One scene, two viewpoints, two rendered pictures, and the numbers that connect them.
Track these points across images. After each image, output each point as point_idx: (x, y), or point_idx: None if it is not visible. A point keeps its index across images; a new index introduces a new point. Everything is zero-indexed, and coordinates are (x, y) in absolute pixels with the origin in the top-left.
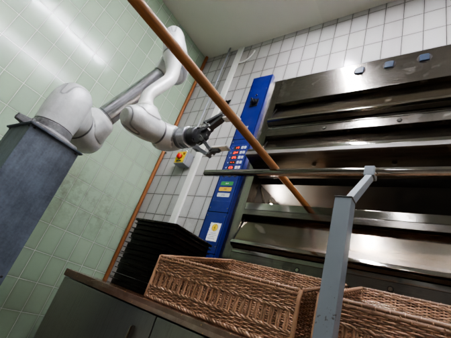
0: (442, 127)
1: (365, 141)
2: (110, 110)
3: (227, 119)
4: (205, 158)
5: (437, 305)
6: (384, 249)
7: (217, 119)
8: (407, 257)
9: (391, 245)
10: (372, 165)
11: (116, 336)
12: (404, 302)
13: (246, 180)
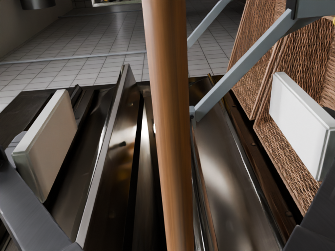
0: (52, 203)
1: (73, 226)
2: None
3: (47, 157)
4: None
5: (282, 173)
6: (241, 226)
7: (16, 190)
8: (242, 203)
9: (230, 223)
10: (107, 245)
11: None
12: (298, 189)
13: None
